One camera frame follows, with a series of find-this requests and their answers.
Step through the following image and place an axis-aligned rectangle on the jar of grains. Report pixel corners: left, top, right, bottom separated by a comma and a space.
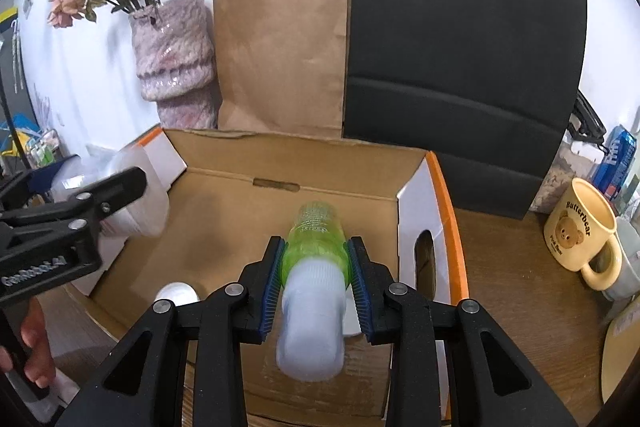
529, 130, 605, 215

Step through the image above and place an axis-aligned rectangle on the white round cap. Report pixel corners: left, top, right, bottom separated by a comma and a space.
154, 282, 201, 307

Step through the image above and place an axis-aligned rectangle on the round wooden coaster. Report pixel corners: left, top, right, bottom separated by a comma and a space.
601, 299, 640, 402

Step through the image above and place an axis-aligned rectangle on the grey ceramic cup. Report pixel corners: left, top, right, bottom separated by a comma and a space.
603, 217, 640, 301

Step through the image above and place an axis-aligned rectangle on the orange cardboard box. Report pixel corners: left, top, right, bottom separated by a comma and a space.
86, 130, 469, 426

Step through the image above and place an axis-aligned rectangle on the white square plastic jar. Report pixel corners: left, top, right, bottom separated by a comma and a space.
51, 145, 169, 237

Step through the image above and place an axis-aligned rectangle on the yellow bear mug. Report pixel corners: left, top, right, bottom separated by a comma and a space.
544, 178, 623, 291

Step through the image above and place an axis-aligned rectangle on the green spray bottle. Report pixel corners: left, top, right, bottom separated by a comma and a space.
277, 202, 350, 383

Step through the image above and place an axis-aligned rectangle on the blue soda can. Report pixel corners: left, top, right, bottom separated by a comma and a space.
591, 124, 638, 202

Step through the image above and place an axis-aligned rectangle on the black paper bag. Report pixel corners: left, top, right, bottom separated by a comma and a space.
344, 0, 587, 219

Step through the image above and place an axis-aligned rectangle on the brown paper bag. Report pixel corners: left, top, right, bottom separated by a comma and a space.
213, 0, 349, 139

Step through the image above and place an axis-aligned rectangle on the left hand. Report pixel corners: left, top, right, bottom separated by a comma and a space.
20, 298, 56, 388

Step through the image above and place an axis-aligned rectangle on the pink textured vase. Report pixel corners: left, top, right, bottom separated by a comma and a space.
129, 0, 216, 129

